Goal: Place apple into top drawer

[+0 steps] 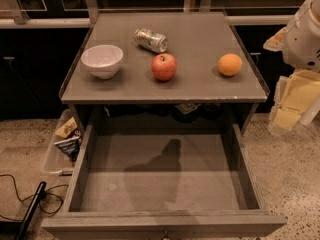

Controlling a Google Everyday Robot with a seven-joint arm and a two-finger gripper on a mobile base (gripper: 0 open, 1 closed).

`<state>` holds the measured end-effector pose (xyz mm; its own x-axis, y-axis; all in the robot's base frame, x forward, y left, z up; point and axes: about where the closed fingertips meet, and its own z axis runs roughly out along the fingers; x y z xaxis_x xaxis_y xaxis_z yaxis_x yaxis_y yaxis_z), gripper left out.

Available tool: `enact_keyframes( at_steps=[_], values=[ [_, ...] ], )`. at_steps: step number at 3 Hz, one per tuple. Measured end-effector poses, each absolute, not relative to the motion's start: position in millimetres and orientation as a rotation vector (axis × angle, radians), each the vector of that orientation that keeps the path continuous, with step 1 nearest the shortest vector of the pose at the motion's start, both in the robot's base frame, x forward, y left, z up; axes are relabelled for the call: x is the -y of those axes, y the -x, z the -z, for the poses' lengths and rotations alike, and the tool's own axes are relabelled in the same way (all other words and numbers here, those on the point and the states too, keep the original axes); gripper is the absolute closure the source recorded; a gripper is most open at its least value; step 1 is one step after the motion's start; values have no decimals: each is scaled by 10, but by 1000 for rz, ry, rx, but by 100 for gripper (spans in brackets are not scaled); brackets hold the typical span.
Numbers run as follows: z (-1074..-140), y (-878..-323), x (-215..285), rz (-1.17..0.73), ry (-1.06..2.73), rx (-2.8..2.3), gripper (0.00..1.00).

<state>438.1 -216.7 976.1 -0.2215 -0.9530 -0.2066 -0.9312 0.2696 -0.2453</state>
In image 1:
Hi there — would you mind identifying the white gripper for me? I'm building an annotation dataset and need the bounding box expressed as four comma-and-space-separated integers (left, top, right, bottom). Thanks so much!
263, 3, 320, 132

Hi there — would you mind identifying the red apple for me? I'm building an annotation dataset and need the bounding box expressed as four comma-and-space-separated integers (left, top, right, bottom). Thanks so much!
151, 53, 177, 81

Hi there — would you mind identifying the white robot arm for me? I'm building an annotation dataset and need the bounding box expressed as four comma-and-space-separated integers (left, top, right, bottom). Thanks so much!
263, 0, 320, 135

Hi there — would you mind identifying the grey cabinet with top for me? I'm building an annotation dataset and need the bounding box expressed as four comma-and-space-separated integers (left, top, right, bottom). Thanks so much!
60, 12, 268, 126

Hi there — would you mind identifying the open grey top drawer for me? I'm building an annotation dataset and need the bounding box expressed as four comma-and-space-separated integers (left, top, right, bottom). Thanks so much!
42, 125, 286, 240

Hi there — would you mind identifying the orange fruit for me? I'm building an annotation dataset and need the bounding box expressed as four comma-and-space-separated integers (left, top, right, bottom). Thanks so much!
218, 53, 243, 77

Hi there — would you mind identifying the crushed soda can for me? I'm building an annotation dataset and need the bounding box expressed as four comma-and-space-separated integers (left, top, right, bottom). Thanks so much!
134, 28, 168, 53

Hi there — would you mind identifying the white ceramic bowl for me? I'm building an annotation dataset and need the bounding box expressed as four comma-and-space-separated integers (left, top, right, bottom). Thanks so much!
81, 44, 124, 79

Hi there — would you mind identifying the tan snack packet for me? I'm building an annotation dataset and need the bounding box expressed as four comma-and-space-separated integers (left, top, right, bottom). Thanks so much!
55, 117, 77, 138

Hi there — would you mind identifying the dark blue snack bag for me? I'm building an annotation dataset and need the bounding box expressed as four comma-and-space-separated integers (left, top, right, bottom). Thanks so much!
54, 136, 81, 161

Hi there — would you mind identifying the clear plastic bin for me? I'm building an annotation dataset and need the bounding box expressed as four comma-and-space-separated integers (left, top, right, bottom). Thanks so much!
44, 109, 82, 176

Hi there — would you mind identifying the black rod on floor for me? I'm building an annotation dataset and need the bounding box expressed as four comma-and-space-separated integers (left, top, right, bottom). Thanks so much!
14, 181, 46, 240

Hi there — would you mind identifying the black cable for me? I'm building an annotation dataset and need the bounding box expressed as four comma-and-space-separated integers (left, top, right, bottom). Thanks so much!
0, 173, 70, 222

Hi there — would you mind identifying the metal railing frame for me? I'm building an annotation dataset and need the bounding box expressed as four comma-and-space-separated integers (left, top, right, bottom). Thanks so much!
0, 0, 305, 29

